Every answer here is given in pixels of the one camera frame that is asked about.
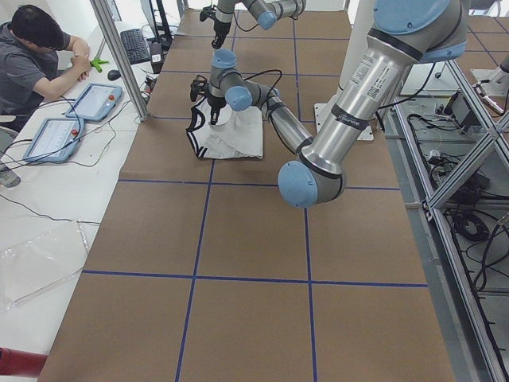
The seated person grey shirt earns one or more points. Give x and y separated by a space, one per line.
39 62

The black computer mouse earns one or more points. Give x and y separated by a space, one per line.
113 75

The aluminium frame railing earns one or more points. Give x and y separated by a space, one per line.
454 148

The aluminium frame post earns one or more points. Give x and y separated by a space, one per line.
113 40

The blue teach pendant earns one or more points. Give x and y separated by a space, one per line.
55 141
95 102

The upper blue teach pendant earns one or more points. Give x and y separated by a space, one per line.
95 102

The red cylinder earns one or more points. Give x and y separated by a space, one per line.
20 363

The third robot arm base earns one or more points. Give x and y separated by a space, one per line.
492 82

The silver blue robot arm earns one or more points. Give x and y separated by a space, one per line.
404 33
265 13

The clear plastic bag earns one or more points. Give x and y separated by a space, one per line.
41 264

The black computer keyboard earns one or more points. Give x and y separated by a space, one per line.
135 45

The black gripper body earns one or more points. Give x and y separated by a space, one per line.
219 29
215 103

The green plastic clamp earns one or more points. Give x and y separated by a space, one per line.
97 63

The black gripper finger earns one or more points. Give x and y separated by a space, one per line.
217 42
214 116

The lower blue teach pendant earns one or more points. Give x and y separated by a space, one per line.
55 141

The grey cartoon print t-shirt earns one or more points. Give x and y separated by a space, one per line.
237 134

